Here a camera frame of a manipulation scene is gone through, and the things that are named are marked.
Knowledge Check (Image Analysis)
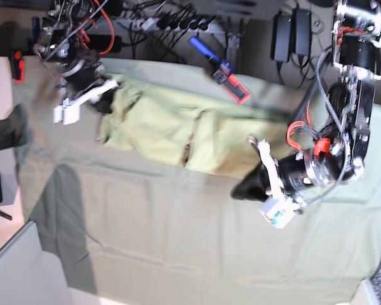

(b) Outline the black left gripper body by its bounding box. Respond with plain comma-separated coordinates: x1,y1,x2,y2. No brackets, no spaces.
231,165,270,202

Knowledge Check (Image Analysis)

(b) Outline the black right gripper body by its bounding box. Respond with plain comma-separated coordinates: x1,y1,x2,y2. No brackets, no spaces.
88,86,121,114

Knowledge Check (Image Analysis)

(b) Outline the light green T-shirt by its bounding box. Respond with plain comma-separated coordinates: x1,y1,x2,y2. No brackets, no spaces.
100,74,291,179

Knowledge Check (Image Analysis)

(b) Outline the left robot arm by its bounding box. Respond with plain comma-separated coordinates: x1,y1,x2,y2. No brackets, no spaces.
231,1,381,202

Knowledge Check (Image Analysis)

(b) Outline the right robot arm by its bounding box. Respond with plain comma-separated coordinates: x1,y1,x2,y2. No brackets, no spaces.
33,1,120,114

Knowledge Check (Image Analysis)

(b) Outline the dark green cloth pile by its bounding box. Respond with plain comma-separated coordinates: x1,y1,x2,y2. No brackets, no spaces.
0,104,30,151

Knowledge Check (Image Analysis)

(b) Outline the black orange corner clamp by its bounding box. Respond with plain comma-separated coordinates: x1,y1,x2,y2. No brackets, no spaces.
8,50,25,83

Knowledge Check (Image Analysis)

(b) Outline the power strip with plugs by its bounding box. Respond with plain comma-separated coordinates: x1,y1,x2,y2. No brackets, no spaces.
113,16,224,33

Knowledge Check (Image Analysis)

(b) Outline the blue orange bar clamp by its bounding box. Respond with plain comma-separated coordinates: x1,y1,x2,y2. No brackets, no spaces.
188,36,250,104

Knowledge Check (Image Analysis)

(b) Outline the grey-green table cloth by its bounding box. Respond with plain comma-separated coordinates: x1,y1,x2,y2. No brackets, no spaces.
13,57,381,304

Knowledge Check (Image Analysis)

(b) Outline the black power adapter brick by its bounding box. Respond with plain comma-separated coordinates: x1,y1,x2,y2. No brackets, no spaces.
271,13,291,62

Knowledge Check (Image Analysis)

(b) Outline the white foam board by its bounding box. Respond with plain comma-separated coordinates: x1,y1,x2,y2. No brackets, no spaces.
0,219,74,305

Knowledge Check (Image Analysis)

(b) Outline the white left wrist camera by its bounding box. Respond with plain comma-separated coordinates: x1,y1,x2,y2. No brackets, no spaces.
260,197,297,229

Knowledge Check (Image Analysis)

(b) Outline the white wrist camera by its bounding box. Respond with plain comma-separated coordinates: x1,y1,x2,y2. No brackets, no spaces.
260,197,297,229
53,98,81,125

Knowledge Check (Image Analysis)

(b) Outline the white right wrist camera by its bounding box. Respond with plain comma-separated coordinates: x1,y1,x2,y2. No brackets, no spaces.
53,98,81,125

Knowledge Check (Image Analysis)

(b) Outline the aluminium table frame leg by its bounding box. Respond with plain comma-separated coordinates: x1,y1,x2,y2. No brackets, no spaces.
224,16,244,72

